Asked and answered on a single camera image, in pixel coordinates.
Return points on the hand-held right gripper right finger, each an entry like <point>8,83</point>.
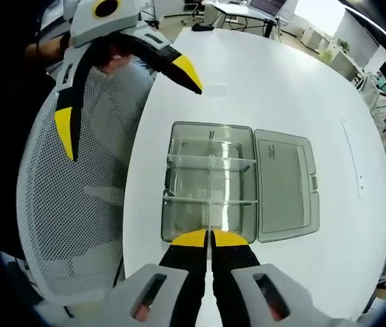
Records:
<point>244,272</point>

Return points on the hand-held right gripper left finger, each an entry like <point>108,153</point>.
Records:
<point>165,272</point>

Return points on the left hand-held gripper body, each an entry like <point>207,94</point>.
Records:
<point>84,24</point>

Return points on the grey transparent guide fixture box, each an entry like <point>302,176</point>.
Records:
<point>285,190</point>

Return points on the person's left hand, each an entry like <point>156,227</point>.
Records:
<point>114,61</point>

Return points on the small black device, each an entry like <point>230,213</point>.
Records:
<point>203,27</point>

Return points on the rolling office chair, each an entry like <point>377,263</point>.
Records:
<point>194,10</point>

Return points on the white mesh office chair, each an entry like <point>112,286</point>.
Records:
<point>77,204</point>

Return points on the white office desk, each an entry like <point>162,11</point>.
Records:
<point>234,8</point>

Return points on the white drawer cabinet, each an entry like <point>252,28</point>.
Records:
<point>315,39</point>

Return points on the potted green plant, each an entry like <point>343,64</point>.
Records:
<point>343,45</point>

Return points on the white counter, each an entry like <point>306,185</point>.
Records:
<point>346,64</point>

